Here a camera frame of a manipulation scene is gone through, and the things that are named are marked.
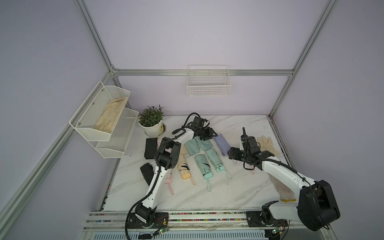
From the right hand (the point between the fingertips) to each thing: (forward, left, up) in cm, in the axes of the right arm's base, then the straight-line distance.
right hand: (235, 155), depth 89 cm
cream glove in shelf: (+10, +70, +23) cm, 75 cm away
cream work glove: (+11, -26, -7) cm, 29 cm away
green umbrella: (-5, +19, -5) cm, 20 cm away
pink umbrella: (-12, +41, -6) cm, 43 cm away
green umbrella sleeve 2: (+13, +17, -6) cm, 22 cm away
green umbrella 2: (-4, +10, -5) cm, 12 cm away
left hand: (+18, +10, -4) cm, 21 cm away
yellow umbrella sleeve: (+8, +32, -6) cm, 34 cm away
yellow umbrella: (-6, +31, -4) cm, 32 cm away
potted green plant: (+22, +53, +10) cm, 58 cm away
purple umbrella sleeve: (+12, +5, -6) cm, 15 cm away
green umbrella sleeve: (+11, +26, -7) cm, 29 cm away
